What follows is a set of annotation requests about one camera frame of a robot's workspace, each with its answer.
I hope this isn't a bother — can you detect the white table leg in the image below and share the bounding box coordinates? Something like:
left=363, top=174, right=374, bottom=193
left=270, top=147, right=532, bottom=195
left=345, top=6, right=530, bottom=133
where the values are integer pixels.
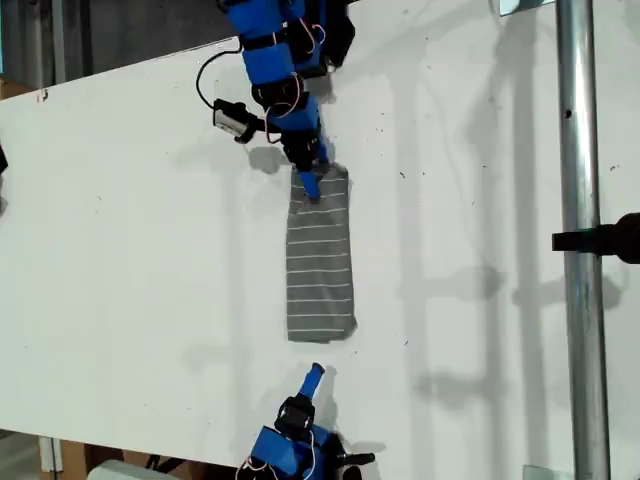
left=38, top=435, right=64, bottom=474

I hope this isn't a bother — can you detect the black clamp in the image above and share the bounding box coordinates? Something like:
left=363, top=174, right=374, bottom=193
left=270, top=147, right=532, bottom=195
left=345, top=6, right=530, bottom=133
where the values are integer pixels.
left=551, top=212, right=640, bottom=265

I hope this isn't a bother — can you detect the camera black stalk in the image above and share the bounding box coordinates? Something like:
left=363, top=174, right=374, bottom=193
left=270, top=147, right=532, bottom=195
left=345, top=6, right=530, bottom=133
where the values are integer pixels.
left=252, top=115, right=284, bottom=142

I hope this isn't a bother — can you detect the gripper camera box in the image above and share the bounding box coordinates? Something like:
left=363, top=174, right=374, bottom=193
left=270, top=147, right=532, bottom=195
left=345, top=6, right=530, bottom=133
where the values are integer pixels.
left=211, top=98, right=267, bottom=146
left=337, top=447, right=377, bottom=480

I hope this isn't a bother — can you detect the steel post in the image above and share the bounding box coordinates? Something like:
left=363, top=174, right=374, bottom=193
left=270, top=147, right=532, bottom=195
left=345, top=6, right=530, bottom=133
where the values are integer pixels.
left=555, top=0, right=613, bottom=480

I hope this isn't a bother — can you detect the grey white-striped towel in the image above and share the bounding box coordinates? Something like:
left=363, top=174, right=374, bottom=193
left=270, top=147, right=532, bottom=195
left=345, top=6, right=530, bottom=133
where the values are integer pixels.
left=285, top=163, right=358, bottom=346

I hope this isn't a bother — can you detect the camera black cable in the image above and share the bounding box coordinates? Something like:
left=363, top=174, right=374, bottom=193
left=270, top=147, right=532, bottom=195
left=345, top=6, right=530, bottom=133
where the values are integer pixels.
left=195, top=46, right=245, bottom=109

